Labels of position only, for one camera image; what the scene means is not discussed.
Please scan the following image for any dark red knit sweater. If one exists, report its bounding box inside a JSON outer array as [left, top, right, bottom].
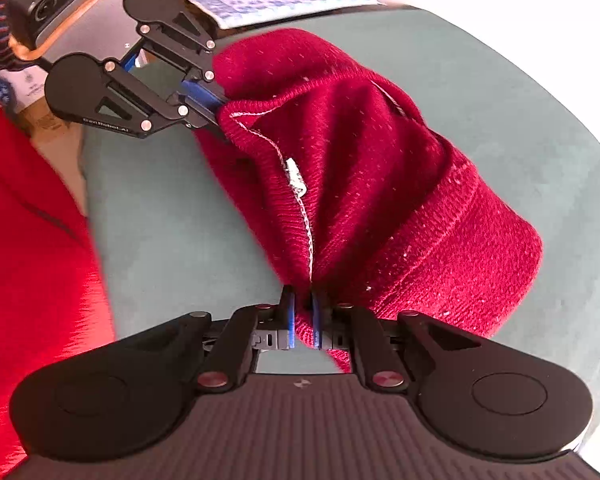
[[194, 27, 545, 373]]

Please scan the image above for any green table cloth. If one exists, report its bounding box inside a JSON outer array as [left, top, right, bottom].
[[81, 10, 600, 470]]

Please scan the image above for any red clothing of person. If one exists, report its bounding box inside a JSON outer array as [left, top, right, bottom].
[[0, 109, 114, 477]]

